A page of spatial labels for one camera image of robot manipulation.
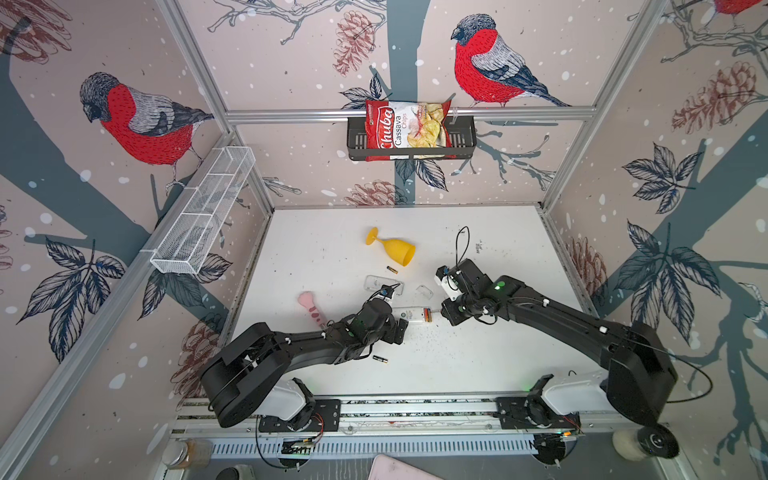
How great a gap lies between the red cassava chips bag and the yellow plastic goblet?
0.32m

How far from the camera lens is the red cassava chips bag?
873 millimetres

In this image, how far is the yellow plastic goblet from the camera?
1.01m
